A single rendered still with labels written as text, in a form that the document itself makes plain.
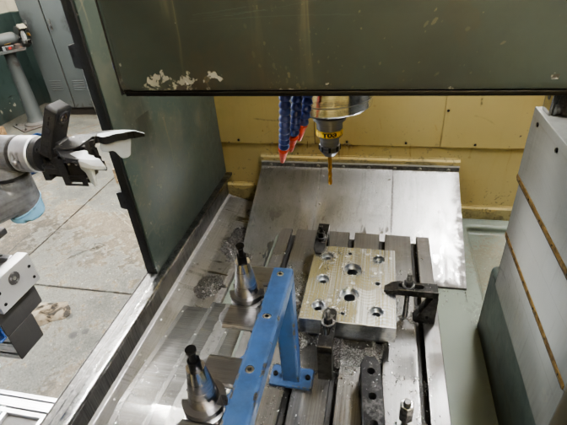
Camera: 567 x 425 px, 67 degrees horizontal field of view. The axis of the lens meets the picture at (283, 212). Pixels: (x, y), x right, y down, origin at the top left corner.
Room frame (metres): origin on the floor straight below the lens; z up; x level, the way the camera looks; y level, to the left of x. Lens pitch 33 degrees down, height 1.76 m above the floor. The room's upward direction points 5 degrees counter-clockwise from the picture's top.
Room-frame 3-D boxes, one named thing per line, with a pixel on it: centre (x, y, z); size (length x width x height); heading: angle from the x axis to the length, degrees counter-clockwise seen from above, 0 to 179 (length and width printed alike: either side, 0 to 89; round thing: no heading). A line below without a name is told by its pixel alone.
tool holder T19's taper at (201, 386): (0.37, 0.13, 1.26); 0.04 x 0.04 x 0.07
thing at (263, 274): (0.63, 0.07, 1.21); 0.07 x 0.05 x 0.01; 76
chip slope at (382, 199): (1.40, -0.26, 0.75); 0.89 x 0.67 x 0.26; 76
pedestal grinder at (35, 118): (5.25, 3.00, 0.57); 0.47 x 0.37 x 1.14; 136
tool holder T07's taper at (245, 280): (0.58, 0.08, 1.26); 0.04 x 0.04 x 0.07
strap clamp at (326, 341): (0.67, -0.08, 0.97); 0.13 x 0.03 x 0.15; 166
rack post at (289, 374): (0.62, 0.01, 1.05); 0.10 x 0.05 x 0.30; 76
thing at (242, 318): (0.53, 0.09, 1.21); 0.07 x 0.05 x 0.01; 76
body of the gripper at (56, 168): (0.80, 0.42, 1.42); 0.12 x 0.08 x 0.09; 76
